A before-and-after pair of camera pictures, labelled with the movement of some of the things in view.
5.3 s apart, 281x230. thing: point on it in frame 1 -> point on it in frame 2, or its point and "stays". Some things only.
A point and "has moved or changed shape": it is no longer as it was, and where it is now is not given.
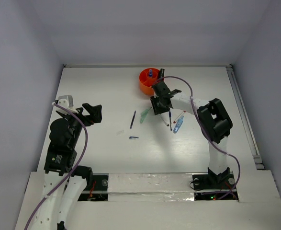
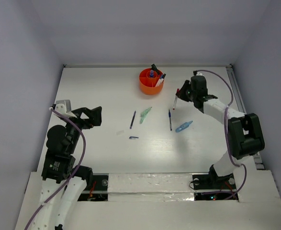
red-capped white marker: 179,116 has moved or changed shape
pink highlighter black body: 162,73 -> 155,68
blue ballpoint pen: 170,116 stays
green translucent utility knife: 144,114 stays
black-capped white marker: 164,120 -> 164,75
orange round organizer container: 146,82 stays
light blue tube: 178,125 -> 183,126
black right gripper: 157,109 -> 181,94
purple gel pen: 132,120 stays
